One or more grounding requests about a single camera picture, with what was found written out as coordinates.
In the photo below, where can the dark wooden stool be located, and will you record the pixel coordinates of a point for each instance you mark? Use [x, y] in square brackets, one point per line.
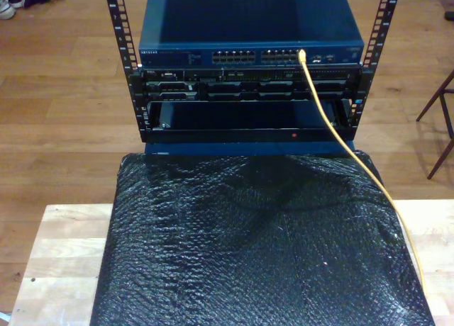
[431, 102]

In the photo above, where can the black rack server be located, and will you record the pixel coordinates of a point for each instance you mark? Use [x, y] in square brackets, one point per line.
[230, 86]

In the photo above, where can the black bubble wrap mat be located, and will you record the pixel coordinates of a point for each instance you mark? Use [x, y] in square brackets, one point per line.
[230, 241]

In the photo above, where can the blue network switch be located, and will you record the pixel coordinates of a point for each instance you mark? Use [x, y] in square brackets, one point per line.
[248, 21]

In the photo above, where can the black perforated rack post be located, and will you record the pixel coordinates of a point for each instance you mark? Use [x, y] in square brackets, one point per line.
[354, 120]
[136, 110]

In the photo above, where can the white sneaker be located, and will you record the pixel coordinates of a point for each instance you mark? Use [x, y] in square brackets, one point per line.
[6, 9]

